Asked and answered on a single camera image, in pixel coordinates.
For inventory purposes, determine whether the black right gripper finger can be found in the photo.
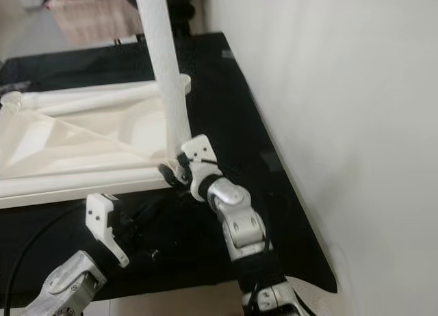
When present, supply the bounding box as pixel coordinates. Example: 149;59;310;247
158;162;185;188

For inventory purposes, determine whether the white plastic table top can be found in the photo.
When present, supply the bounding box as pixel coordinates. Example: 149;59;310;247
0;75;191;209

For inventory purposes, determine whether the beige fringed table cloth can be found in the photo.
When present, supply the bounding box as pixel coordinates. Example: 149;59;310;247
48;0;144;47

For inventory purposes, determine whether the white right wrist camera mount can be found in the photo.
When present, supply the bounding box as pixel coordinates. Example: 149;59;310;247
180;134;223;202

